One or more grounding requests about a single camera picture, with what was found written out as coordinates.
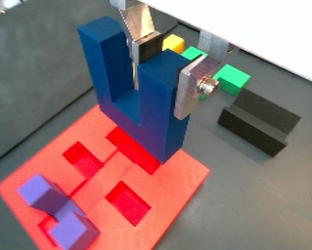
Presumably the purple U-shaped block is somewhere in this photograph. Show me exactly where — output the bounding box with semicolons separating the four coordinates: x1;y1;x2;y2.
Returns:
19;174;101;250

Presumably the red puzzle board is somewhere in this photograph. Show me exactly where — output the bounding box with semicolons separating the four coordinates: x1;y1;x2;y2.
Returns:
0;107;209;250

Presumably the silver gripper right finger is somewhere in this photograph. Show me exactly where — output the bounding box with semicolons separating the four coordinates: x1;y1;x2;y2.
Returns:
174;30;235;120

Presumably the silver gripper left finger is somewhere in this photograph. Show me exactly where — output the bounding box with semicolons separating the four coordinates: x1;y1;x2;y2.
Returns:
110;0;164;89

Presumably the yellow long bar block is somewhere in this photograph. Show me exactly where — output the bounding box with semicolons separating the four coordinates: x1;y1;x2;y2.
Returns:
162;34;184;54

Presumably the black stepped block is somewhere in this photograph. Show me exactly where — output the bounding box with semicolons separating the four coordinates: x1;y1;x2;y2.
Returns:
219;89;300;157

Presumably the green cross-shaped block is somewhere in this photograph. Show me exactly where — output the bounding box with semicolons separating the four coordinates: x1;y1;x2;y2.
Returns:
182;46;251;97

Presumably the dark blue U-shaped block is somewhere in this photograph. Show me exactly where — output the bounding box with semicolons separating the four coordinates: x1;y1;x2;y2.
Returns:
78;17;188;162

